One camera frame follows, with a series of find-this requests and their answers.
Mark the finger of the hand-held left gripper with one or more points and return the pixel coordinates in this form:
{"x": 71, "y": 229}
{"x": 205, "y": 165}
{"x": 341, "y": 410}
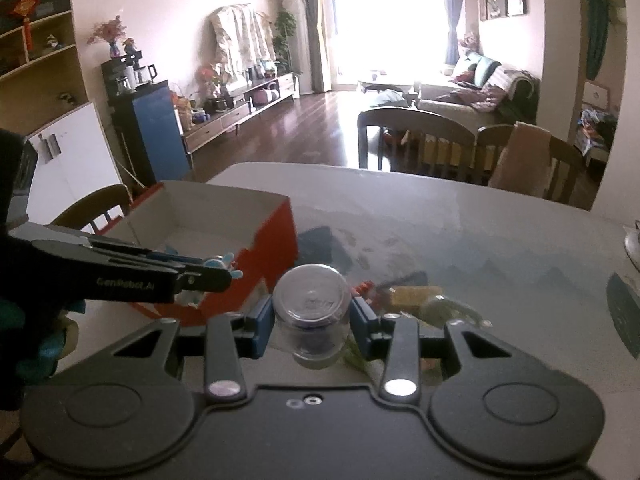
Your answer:
{"x": 170, "y": 259}
{"x": 200, "y": 277}

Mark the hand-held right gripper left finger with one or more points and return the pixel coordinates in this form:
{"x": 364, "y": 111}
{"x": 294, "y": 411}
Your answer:
{"x": 264, "y": 327}

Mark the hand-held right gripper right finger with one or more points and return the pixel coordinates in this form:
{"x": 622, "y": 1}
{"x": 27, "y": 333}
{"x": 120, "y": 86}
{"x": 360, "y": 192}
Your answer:
{"x": 361, "y": 327}

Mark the light blue small toy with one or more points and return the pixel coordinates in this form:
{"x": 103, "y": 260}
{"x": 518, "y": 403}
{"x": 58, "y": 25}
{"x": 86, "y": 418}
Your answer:
{"x": 218, "y": 261}

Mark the clear jar with dark contents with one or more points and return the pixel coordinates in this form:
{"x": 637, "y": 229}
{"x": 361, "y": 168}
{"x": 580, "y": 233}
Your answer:
{"x": 310, "y": 295}

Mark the red cardboard box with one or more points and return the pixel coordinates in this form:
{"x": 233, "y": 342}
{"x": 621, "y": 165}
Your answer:
{"x": 220, "y": 210}

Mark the person's left hand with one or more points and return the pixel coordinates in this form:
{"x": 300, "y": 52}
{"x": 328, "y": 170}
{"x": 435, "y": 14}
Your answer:
{"x": 30, "y": 340}

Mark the yellow packet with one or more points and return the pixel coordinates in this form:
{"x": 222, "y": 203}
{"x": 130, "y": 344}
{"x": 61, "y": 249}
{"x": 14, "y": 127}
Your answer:
{"x": 415, "y": 296}

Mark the wooden chair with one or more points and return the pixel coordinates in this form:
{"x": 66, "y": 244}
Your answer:
{"x": 565, "y": 155}
{"x": 415, "y": 122}
{"x": 100, "y": 200}

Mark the broom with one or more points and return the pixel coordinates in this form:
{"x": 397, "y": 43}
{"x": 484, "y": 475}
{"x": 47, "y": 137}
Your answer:
{"x": 131, "y": 160}

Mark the white cabinet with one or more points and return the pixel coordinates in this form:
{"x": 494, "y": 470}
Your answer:
{"x": 80, "y": 160}

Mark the black cabinet with blue front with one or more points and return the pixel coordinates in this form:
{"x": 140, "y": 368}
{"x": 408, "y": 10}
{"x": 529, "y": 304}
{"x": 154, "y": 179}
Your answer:
{"x": 155, "y": 130}

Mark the low wooden media console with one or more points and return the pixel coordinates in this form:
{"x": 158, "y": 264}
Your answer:
{"x": 225, "y": 120}

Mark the pink flower bouquet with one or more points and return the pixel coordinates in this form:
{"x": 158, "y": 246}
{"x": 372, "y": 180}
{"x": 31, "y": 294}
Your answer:
{"x": 210, "y": 75}

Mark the pink bag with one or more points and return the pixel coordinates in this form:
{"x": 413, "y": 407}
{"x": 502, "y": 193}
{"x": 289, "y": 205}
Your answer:
{"x": 265, "y": 96}

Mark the black coffee machine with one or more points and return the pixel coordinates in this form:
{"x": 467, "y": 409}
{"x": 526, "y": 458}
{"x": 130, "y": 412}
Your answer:
{"x": 130, "y": 72}

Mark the small figurine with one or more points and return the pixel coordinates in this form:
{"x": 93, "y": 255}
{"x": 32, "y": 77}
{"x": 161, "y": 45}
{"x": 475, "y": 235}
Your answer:
{"x": 131, "y": 46}

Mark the rack of light clothes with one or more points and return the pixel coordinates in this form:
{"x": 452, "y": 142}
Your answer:
{"x": 240, "y": 40}

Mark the blue floor cushion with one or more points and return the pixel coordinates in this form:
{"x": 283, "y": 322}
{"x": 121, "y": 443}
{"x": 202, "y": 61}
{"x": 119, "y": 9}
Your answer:
{"x": 390, "y": 98}

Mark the beige towel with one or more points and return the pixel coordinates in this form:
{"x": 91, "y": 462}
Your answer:
{"x": 520, "y": 160}

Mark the vase with pink flowers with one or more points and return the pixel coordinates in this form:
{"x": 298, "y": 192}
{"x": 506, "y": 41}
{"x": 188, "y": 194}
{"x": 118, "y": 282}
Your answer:
{"x": 107, "y": 30}

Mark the sofa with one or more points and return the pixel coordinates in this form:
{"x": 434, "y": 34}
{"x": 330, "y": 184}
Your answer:
{"x": 450, "y": 102}

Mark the coffee table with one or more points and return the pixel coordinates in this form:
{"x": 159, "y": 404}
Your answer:
{"x": 385, "y": 82}

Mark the white standing air conditioner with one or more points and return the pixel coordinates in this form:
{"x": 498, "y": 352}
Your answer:
{"x": 300, "y": 45}

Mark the green potted plant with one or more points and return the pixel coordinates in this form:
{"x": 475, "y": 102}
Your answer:
{"x": 285, "y": 35}

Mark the red knot ornament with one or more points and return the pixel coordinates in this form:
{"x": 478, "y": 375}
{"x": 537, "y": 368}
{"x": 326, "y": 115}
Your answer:
{"x": 22, "y": 7}

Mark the grey curtain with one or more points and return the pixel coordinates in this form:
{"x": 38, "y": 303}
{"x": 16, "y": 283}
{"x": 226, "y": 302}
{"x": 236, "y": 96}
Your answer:
{"x": 315, "y": 30}

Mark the grey dish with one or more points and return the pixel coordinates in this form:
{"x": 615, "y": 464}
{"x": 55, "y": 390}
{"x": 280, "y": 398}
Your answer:
{"x": 632, "y": 247}

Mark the plaid blanket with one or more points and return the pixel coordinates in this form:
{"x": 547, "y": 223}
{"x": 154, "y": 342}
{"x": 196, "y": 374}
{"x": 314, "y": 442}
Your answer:
{"x": 515, "y": 87}

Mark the pale flower bunch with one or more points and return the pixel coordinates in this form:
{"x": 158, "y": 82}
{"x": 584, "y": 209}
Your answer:
{"x": 469, "y": 40}

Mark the colourful bedding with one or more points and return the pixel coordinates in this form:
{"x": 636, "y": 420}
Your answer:
{"x": 597, "y": 130}

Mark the blue curtain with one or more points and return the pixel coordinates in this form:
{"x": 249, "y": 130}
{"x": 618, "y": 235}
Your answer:
{"x": 452, "y": 10}

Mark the teal curtain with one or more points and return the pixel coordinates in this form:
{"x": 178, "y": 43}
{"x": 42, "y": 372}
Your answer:
{"x": 596, "y": 35}

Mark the wooden wall shelf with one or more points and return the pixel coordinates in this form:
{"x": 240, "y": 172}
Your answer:
{"x": 55, "y": 65}

